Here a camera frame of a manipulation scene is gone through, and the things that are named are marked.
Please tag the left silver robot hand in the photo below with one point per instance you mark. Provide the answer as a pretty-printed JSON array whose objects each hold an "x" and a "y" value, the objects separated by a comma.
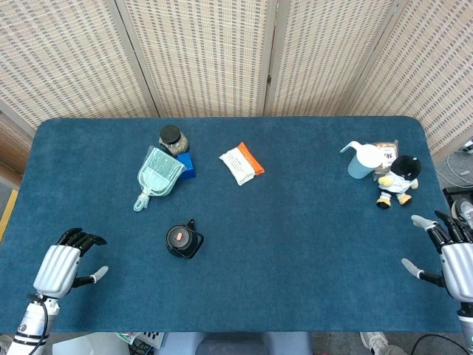
[{"x": 57, "y": 269}]

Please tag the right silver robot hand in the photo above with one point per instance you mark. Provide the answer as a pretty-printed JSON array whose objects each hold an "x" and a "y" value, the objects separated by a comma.
[{"x": 455, "y": 259}]

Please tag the black round kettle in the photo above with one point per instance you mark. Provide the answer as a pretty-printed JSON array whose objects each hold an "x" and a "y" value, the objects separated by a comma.
[{"x": 183, "y": 242}]

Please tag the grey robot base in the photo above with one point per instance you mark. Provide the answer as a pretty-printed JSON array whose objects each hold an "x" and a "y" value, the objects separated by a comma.
[{"x": 236, "y": 344}]

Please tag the grey white sneaker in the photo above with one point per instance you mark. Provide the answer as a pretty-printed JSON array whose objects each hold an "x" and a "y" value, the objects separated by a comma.
[
  {"x": 373, "y": 342},
  {"x": 463, "y": 211}
]

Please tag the black and white plush doll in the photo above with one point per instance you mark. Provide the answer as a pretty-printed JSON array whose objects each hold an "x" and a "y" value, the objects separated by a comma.
[{"x": 401, "y": 179}]

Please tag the checkered calibration card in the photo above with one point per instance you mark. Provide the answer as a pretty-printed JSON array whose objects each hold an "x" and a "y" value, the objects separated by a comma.
[{"x": 152, "y": 338}]

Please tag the clear bag of brown snacks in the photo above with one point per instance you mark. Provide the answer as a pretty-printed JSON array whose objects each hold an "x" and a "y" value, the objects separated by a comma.
[{"x": 387, "y": 153}]

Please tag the light blue pitcher white lid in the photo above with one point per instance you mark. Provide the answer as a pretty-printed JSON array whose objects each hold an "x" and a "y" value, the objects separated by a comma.
[{"x": 364, "y": 161}]

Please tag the mint green dustpan brush set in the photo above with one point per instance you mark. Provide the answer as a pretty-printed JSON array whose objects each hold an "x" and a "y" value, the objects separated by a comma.
[{"x": 157, "y": 175}]

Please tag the blue box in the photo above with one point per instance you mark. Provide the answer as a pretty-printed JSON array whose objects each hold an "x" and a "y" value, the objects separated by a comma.
[{"x": 187, "y": 165}]

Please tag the glass jar with black lid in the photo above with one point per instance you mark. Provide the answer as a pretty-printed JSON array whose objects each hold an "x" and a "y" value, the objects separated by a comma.
[{"x": 173, "y": 140}]

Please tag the blue table cloth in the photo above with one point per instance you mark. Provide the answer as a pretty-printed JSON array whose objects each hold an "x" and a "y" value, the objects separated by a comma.
[{"x": 236, "y": 236}]

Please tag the white and orange snack packet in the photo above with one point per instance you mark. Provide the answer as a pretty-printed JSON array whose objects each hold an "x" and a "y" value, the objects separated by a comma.
[{"x": 242, "y": 164}]

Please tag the woven folding screen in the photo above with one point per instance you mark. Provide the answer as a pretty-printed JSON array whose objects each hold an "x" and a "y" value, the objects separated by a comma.
[{"x": 221, "y": 55}]

